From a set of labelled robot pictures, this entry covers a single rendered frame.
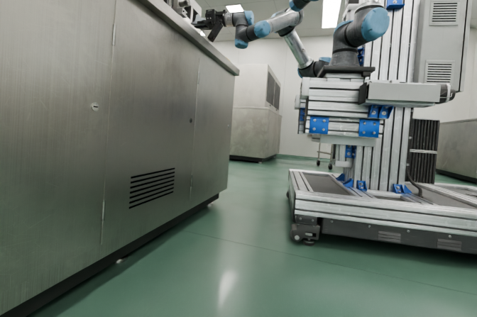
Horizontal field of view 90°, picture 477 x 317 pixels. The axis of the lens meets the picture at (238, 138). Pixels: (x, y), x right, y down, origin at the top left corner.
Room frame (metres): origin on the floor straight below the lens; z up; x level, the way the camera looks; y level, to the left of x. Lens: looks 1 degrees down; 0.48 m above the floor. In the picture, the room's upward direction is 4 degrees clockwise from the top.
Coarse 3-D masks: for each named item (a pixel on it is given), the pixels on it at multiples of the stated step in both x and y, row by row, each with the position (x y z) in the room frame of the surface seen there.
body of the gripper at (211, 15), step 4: (208, 12) 1.37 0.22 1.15; (212, 12) 1.36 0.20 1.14; (216, 12) 1.38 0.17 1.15; (220, 12) 1.38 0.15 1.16; (224, 12) 1.35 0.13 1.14; (208, 16) 1.37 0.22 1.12; (212, 16) 1.36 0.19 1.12; (216, 16) 1.37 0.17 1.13; (220, 16) 1.37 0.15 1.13; (208, 20) 1.36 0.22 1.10; (212, 20) 1.36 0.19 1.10; (216, 20) 1.37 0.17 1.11; (220, 20) 1.36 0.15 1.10; (208, 24) 1.37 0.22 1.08; (212, 24) 1.36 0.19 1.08; (224, 24) 1.35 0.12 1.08; (212, 28) 1.42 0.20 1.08
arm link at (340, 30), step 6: (342, 24) 1.16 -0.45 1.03; (348, 24) 1.13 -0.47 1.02; (336, 30) 1.18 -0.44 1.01; (342, 30) 1.14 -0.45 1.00; (336, 36) 1.18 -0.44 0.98; (342, 36) 1.14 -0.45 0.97; (336, 42) 1.17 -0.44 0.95; (342, 42) 1.15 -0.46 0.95; (348, 42) 1.12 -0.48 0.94; (336, 48) 1.17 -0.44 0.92; (354, 48) 1.15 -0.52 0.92
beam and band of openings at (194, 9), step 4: (192, 0) 2.17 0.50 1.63; (192, 4) 2.18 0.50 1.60; (196, 4) 2.24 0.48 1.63; (184, 8) 2.18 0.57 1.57; (188, 8) 2.17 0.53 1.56; (192, 8) 2.18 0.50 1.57; (196, 8) 2.24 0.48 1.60; (200, 8) 2.32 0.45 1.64; (188, 12) 2.17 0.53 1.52; (192, 12) 2.19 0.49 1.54; (196, 12) 2.27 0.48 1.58; (200, 12) 2.32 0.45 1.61; (188, 16) 2.17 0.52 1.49; (192, 16) 2.33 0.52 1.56; (192, 20) 2.33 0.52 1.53
